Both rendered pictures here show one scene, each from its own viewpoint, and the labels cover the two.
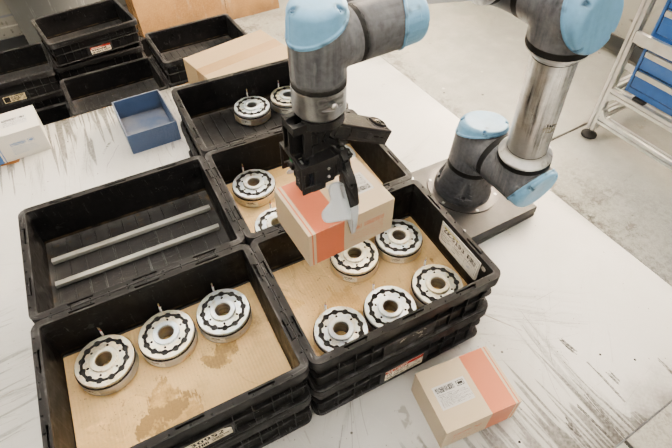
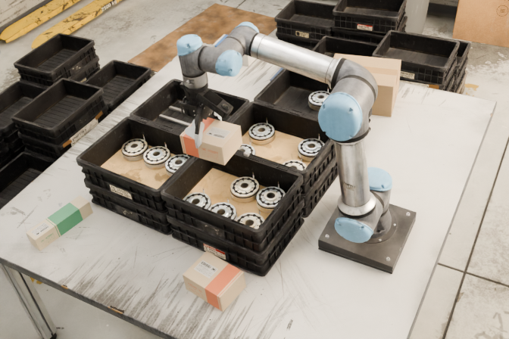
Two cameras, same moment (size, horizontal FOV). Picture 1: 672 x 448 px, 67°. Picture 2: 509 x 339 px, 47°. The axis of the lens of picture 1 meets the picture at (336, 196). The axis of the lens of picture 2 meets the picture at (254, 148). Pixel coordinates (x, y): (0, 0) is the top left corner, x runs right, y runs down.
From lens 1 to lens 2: 1.53 m
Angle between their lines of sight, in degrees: 46
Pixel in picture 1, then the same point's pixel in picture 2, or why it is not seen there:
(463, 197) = not seen: hidden behind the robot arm
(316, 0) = (188, 39)
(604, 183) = not seen: outside the picture
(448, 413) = (193, 271)
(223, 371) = (155, 182)
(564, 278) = (345, 308)
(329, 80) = (184, 70)
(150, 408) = (127, 172)
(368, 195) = (217, 139)
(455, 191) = not seen: hidden behind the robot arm
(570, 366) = (275, 329)
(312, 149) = (189, 98)
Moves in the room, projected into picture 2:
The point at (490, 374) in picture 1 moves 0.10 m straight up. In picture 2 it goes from (226, 279) to (223, 259)
